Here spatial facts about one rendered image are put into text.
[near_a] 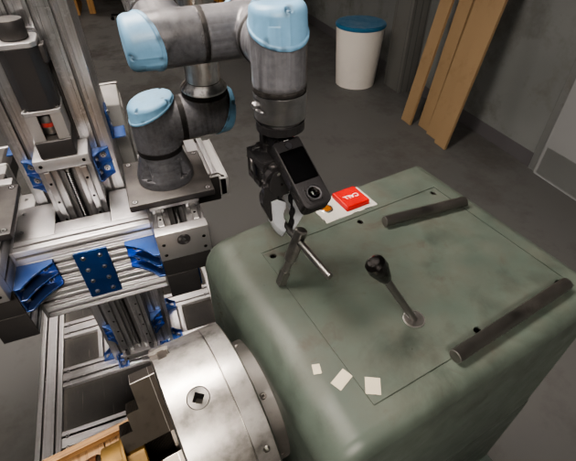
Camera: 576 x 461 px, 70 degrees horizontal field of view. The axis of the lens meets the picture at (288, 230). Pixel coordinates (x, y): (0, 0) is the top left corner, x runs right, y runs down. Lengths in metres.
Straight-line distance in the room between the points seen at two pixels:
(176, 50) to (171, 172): 0.57
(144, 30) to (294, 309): 0.46
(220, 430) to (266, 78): 0.49
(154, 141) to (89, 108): 0.24
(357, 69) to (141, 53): 4.18
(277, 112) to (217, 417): 0.44
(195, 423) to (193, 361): 0.09
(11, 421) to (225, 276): 1.67
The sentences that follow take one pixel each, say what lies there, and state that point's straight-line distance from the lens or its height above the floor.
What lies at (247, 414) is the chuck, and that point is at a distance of 0.66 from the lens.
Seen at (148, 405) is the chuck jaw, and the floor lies 1.16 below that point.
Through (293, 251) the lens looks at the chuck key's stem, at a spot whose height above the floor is 1.33.
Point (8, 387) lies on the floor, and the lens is 2.43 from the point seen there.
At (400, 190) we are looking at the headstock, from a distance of 0.99.
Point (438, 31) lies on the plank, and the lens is 3.98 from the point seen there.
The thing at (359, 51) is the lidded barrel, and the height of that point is 0.41.
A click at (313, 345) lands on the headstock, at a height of 1.26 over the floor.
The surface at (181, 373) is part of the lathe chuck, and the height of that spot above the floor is 1.24.
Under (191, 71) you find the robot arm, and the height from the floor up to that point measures 1.45.
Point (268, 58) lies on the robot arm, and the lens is 0.55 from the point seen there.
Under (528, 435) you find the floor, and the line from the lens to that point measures 2.21.
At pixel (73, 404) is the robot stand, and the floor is 0.21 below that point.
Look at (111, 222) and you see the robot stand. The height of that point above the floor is 1.07.
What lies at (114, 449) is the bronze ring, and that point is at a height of 1.12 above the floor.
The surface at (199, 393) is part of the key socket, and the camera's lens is 0.67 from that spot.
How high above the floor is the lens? 1.81
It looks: 41 degrees down
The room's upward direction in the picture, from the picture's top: straight up
